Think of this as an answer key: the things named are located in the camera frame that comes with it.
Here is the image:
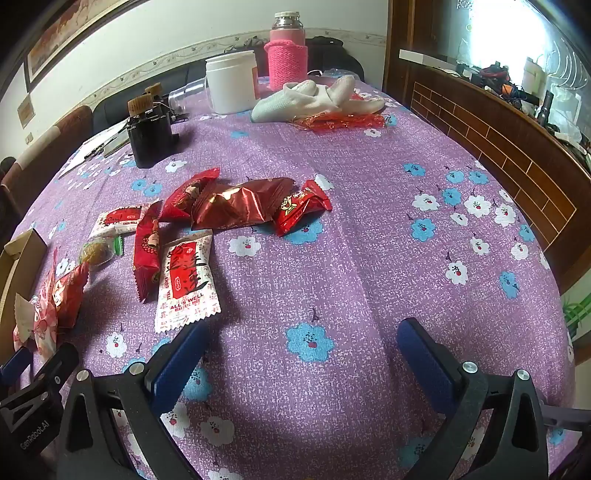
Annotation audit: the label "cardboard box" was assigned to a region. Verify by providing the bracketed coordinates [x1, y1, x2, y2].
[0, 228, 47, 356]

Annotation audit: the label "brown chair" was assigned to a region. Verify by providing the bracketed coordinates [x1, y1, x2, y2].
[0, 105, 94, 222]

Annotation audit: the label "white plastic jar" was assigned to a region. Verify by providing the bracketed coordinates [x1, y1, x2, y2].
[205, 50, 262, 114]

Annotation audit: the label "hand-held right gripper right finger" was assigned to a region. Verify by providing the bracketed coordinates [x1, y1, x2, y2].
[398, 318, 561, 480]

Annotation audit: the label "green plant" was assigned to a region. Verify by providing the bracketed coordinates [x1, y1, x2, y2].
[561, 295, 591, 340]

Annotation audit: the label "black container with wooden lid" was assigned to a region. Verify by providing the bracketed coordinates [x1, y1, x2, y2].
[145, 83, 188, 123]
[127, 95, 181, 169]

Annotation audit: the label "framed wall picture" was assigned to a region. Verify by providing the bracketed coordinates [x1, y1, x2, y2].
[23, 0, 155, 93]

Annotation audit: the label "wooden cabinet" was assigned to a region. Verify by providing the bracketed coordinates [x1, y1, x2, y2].
[382, 0, 591, 296]

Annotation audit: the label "small white red snack packet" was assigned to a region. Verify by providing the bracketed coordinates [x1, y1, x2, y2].
[88, 203, 155, 241]

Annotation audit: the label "dark red foil packet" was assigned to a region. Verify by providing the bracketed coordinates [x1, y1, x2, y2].
[191, 176, 296, 230]

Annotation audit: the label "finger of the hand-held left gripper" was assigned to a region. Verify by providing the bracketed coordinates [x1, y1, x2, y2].
[34, 342, 79, 394]
[0, 347, 33, 386]

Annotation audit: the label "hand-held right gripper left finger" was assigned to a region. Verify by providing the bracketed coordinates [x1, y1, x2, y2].
[55, 318, 209, 480]

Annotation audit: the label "clear plastic cup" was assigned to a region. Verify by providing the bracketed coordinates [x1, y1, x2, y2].
[168, 78, 208, 112]

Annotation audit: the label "white paper sheets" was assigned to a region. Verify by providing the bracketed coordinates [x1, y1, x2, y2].
[58, 124, 134, 178]

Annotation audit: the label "red cartoon snack packet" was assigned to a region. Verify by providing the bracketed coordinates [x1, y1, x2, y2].
[159, 167, 221, 222]

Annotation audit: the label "purple floral tablecloth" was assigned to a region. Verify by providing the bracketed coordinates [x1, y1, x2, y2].
[9, 76, 575, 480]

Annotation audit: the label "red yellow snack packet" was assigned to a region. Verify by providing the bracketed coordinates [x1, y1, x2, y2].
[274, 179, 332, 237]

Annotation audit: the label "gold candy with green wrapper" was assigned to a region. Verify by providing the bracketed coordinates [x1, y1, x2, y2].
[76, 236, 125, 268]

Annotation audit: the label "thermos with pink knit sleeve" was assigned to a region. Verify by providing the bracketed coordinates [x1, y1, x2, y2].
[264, 11, 308, 92]

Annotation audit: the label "small wall plaque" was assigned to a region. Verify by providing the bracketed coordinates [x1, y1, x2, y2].
[17, 93, 36, 128]

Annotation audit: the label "red plastic net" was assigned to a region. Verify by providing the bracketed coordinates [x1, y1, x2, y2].
[291, 92, 386, 134]

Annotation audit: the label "dark sofa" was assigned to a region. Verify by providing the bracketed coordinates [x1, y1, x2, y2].
[92, 34, 365, 134]

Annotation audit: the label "grey green notebook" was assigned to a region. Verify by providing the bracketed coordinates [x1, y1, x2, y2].
[104, 131, 133, 158]

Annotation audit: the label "white shelf board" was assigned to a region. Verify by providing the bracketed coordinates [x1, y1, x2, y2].
[398, 48, 460, 70]

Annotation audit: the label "large white red snack packet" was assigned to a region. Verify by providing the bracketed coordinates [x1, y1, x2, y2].
[154, 229, 222, 334]

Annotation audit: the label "pile of tools and cables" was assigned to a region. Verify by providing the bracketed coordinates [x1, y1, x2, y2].
[455, 60, 591, 162]

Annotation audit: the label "black bag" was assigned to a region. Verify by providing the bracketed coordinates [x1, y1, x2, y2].
[305, 34, 365, 79]

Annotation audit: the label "pink white snack packet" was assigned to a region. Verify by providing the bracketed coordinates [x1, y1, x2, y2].
[13, 291, 58, 361]

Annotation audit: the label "orange red snack packet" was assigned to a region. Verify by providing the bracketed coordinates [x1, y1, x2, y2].
[44, 249, 90, 329]

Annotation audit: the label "pale green white sock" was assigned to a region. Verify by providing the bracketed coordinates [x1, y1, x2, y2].
[252, 80, 333, 123]

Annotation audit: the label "long red snack packet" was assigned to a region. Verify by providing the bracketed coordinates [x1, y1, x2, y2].
[133, 200, 163, 303]

